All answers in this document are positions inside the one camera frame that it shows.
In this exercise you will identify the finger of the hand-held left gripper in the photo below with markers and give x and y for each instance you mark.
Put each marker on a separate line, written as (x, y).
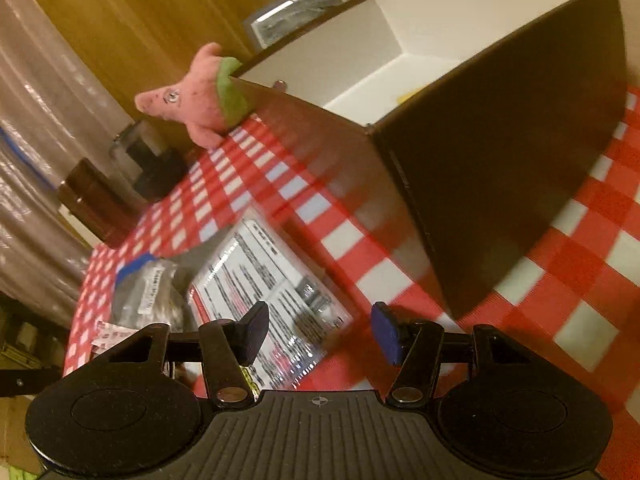
(25, 381)

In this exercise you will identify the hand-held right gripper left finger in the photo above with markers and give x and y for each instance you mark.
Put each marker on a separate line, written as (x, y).
(252, 332)

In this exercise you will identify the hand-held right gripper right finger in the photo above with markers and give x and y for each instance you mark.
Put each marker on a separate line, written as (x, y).
(386, 332)

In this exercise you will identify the dark brown box white inside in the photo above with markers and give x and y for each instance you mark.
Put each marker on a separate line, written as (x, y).
(500, 160)

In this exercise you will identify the laminated printed sheet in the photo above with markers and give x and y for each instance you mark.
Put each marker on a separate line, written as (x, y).
(270, 270)

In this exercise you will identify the white red printed paper slip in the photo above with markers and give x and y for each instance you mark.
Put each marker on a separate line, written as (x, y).
(112, 335)

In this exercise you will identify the clear plastic bag blue tape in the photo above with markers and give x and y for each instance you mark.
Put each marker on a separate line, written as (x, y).
(145, 295)

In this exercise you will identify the red white checkered tablecloth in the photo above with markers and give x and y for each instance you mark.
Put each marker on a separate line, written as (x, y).
(575, 280)

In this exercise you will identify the dark glass jar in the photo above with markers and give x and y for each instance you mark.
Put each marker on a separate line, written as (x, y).
(150, 160)

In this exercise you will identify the pink starfish plush toy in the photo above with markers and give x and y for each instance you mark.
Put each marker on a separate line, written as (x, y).
(195, 100)

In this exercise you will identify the red white round button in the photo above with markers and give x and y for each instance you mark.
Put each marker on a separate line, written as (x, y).
(280, 84)

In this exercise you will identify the clear plastic sheet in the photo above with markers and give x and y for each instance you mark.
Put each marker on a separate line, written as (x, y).
(40, 110)

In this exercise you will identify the wooden board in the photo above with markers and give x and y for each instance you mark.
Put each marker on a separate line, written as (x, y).
(125, 20)

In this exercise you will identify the glass picture frame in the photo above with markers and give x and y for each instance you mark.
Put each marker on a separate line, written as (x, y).
(295, 12)

